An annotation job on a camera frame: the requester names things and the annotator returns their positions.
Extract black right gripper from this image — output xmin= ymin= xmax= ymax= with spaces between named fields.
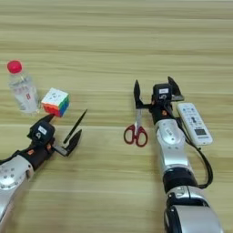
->
xmin=133 ymin=76 xmax=186 ymax=126

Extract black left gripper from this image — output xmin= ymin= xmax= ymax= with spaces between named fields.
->
xmin=23 ymin=113 xmax=83 ymax=171

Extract clear bottle with red cap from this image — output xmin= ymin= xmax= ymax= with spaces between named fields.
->
xmin=6 ymin=59 xmax=40 ymax=115

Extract black pen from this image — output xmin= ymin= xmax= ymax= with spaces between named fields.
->
xmin=63 ymin=108 xmax=88 ymax=145

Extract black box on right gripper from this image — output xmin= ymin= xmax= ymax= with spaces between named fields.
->
xmin=152 ymin=83 xmax=174 ymax=103

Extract colourful puzzle cube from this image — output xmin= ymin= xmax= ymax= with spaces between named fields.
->
xmin=41 ymin=87 xmax=71 ymax=117

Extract white remote control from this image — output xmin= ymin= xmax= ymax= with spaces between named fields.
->
xmin=176 ymin=102 xmax=214 ymax=146

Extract red handled scissors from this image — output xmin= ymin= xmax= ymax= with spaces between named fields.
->
xmin=123 ymin=107 xmax=149 ymax=148

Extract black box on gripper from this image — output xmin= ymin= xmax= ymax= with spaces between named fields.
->
xmin=152 ymin=83 xmax=174 ymax=103
xmin=26 ymin=121 xmax=56 ymax=148

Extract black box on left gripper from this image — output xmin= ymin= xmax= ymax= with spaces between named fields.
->
xmin=26 ymin=121 xmax=56 ymax=148

